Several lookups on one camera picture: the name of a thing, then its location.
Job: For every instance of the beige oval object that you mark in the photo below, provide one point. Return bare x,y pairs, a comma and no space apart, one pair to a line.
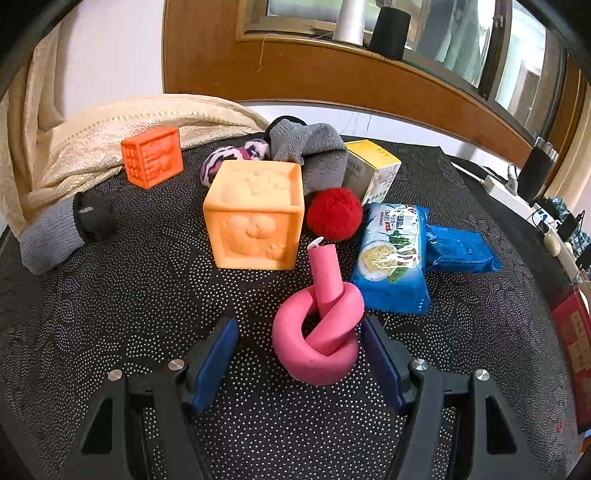
551,242

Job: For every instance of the cream blanket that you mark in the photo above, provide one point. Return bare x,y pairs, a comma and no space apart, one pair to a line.
92,124

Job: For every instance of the black tumbler with steel rim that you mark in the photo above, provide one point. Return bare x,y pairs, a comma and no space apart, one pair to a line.
538,170

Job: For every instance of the red box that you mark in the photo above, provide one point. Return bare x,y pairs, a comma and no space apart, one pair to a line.
577,332

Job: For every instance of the black charger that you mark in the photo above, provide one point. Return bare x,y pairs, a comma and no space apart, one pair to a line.
570,226

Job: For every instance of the black thread cone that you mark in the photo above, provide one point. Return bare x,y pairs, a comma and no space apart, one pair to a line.
390,34

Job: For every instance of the small bright orange rubber cube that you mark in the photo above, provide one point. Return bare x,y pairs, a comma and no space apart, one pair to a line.
152,157

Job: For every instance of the large pale orange rubber cube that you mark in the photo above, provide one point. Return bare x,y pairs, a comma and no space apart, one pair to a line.
251,230

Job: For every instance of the wooden window frame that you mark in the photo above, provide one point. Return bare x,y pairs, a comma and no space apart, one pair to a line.
323,78

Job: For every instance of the blue plaid shirt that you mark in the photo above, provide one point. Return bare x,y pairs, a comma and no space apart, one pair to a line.
582,244

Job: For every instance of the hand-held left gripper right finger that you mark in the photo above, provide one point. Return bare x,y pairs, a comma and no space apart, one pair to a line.
382,364

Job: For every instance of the pink knotted foam toy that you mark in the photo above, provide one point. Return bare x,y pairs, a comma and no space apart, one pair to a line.
323,344

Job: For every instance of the purple white patterned sock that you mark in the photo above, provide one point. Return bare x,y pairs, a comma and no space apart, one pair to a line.
219,164

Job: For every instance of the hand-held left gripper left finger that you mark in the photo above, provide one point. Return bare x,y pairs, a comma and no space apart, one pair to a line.
216,364

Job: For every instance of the blue and white snack packet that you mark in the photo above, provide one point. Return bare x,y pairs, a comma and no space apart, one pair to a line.
392,258

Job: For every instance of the white power strip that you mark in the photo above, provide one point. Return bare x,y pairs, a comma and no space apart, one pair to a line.
496,184

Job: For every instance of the black dotted mat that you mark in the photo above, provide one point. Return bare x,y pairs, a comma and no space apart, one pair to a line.
138,286

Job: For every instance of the yellow and white carton box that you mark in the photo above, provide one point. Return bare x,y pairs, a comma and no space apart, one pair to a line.
369,173

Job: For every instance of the red pompom ball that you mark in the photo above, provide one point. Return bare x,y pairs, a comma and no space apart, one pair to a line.
334,214

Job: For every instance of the white thread cone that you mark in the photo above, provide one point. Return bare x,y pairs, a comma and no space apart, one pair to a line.
349,23

